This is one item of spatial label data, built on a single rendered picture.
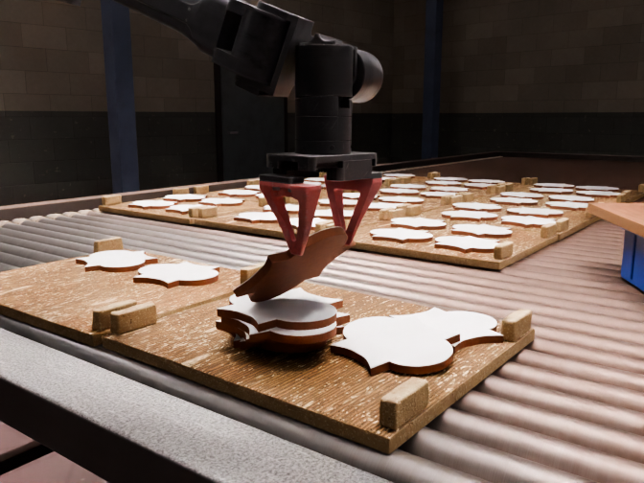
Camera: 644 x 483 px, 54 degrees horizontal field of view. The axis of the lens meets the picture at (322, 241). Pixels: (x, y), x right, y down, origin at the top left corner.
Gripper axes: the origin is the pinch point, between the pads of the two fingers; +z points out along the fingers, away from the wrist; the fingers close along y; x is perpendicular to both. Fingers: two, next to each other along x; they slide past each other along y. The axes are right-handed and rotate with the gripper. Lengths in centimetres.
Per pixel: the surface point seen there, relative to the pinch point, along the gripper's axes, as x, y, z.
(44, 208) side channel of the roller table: 137, 33, 14
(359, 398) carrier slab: -8.7, -4.2, 13.3
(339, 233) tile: -2.0, 0.5, -1.1
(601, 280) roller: -8, 65, 15
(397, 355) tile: -7.0, 4.3, 11.9
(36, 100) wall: 534, 214, -24
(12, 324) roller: 44.5, -14.2, 16.0
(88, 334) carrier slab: 27.3, -12.1, 13.9
